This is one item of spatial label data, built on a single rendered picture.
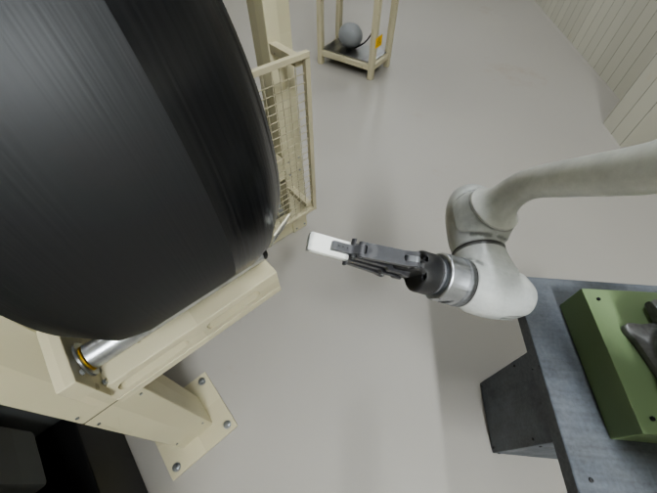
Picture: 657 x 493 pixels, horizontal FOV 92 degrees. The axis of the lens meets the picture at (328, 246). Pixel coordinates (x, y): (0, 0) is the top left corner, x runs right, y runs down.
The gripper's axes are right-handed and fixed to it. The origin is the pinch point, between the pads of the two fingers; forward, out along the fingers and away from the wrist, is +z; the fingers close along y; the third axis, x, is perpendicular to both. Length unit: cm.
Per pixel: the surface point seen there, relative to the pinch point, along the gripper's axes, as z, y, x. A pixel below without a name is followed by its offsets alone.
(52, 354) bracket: 35.3, 13.0, -23.7
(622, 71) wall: -251, 88, 243
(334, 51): -25, 184, 238
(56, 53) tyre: 27.7, -26.0, -0.3
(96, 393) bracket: 28.4, 15.0, -28.7
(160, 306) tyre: 20.0, -7.5, -14.2
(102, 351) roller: 29.6, 14.8, -22.6
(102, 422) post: 33, 48, -42
